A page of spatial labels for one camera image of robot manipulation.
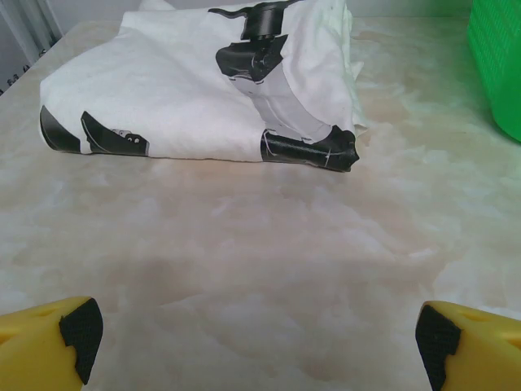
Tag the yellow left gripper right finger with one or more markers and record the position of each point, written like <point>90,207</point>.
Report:
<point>484,350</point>

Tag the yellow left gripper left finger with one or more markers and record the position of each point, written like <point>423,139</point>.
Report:
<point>28,350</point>

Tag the green plastic basket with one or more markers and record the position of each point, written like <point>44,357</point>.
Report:
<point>498,61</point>

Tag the white t-shirt with black print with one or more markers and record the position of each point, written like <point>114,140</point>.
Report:
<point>163,89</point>

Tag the aluminium frame post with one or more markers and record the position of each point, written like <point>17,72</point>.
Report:
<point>24,24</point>

